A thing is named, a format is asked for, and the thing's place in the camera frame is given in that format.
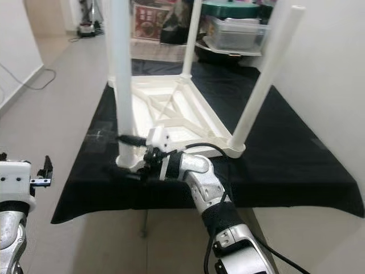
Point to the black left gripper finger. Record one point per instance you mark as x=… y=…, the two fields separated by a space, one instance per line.
x=47 y=164

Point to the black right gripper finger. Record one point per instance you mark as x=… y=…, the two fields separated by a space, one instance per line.
x=131 y=141
x=125 y=173

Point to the white plastic table top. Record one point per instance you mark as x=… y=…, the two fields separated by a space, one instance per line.
x=148 y=94

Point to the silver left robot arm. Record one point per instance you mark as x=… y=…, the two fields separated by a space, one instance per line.
x=14 y=240

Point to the cross shaped clear tape patch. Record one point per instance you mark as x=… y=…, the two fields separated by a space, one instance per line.
x=98 y=137

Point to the pink patterned cloth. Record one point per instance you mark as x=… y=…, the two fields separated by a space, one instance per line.
x=159 y=52

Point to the black round basin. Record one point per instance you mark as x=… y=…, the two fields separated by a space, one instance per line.
x=211 y=57

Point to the small black white appliance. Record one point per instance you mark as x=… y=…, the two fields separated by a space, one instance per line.
x=85 y=30

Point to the red printed carton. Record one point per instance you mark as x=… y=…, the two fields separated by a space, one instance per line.
x=151 y=23

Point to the dark plastic bag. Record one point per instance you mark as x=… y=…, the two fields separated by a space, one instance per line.
x=174 y=28

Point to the black tablecloth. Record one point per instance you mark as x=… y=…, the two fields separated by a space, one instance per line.
x=291 y=165

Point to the clear plastic storage box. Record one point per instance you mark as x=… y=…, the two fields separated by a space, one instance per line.
x=234 y=34

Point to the dark green round lid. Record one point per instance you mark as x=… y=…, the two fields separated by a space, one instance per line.
x=231 y=9

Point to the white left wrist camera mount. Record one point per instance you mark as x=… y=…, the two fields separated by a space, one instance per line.
x=14 y=177

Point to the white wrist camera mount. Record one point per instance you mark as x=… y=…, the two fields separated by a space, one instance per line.
x=14 y=177
x=158 y=137

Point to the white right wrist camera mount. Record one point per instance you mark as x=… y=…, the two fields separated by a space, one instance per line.
x=158 y=137

